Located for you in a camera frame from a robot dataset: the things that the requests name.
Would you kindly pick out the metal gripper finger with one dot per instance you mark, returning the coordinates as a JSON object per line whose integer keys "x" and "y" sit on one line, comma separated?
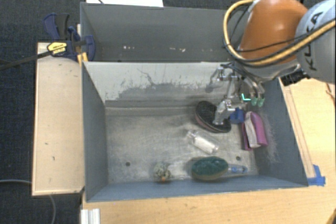
{"x": 220, "y": 74}
{"x": 221, "y": 112}

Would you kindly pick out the small blue object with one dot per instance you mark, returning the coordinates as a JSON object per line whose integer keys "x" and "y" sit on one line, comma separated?
{"x": 238, "y": 116}

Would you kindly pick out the clear glass bottle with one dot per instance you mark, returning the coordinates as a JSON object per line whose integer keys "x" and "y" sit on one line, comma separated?
{"x": 202, "y": 142}

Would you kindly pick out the purple and grey cloth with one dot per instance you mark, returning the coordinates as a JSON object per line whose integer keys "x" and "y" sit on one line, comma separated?
{"x": 256, "y": 131}

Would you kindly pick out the grey metal bin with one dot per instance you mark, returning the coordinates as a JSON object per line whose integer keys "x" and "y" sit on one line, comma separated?
{"x": 147, "y": 133}

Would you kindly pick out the speckled grey ball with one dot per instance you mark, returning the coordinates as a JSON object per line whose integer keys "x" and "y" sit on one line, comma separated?
{"x": 162, "y": 171}

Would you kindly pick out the pale wood board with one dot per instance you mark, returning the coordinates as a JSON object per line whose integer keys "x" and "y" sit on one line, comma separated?
{"x": 57, "y": 123}

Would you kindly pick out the black cylinder on white bracket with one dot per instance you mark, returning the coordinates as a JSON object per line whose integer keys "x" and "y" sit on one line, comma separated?
{"x": 294, "y": 78}

